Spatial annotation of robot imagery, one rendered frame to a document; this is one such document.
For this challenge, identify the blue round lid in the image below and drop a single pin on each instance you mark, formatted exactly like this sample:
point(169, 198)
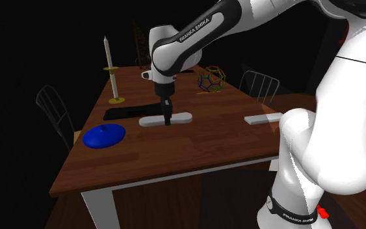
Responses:
point(103, 136)

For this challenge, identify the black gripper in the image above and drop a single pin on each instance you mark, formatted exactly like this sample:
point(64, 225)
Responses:
point(165, 89)

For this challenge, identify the wooden table with white legs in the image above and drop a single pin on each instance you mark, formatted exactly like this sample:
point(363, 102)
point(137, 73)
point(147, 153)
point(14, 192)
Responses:
point(182, 149)

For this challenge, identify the white flat oblong remote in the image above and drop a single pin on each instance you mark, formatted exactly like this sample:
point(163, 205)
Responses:
point(181, 118)

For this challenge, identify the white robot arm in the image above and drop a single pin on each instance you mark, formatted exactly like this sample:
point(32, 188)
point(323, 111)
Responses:
point(344, 104)

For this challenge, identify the black flat keyboard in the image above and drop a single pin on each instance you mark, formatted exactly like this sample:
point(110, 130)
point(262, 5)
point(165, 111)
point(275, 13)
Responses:
point(122, 113)

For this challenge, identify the cream candle on gold holder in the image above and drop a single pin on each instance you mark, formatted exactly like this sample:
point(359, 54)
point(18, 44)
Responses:
point(115, 85)

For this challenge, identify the white flat bar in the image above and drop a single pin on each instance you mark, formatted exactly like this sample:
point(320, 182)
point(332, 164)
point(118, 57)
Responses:
point(258, 119)

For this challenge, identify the dark brown tall lattice object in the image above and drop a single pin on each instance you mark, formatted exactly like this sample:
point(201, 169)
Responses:
point(142, 47)

